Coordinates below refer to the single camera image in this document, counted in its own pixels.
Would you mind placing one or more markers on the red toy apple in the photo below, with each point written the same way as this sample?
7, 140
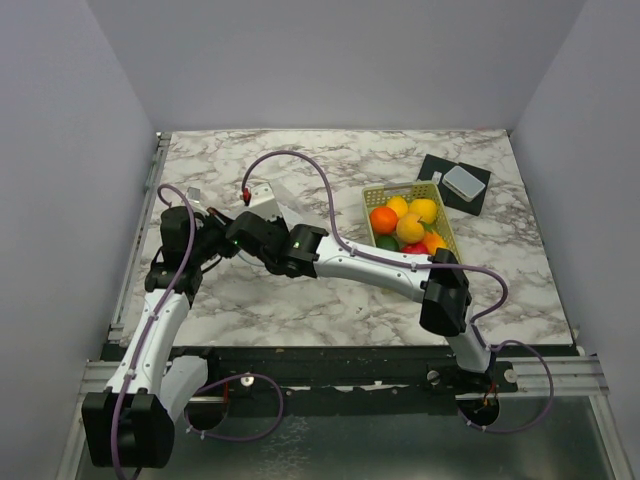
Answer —
415, 249

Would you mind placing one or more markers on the orange toy orange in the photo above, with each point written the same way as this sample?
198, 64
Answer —
383, 220

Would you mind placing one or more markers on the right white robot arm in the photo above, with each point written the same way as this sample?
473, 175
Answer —
438, 285

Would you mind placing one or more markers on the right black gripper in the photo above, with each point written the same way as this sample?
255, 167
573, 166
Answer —
277, 223

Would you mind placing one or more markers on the black square mat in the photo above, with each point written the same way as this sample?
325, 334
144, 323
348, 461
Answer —
433, 168

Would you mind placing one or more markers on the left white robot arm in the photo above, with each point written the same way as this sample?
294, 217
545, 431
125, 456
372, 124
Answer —
131, 422

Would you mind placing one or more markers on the black metal base rail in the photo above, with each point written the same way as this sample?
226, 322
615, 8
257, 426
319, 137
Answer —
346, 381

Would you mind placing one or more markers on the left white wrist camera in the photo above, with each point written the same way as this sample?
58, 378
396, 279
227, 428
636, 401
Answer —
193, 194

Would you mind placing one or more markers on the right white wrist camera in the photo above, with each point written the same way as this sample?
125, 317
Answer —
262, 202

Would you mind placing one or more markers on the orange yellow toy mango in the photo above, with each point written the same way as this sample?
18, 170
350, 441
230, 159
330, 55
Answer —
432, 242

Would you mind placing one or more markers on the white grey small box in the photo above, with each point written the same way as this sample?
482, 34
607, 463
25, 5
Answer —
463, 183

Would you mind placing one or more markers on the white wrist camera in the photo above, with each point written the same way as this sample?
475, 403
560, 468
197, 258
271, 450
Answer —
193, 194
262, 202

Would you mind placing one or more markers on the green toy avocado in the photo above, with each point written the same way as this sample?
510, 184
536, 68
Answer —
387, 242

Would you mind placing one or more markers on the green perforated plastic basket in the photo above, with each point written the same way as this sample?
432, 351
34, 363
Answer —
376, 196

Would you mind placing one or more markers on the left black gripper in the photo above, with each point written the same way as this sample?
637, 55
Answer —
216, 223

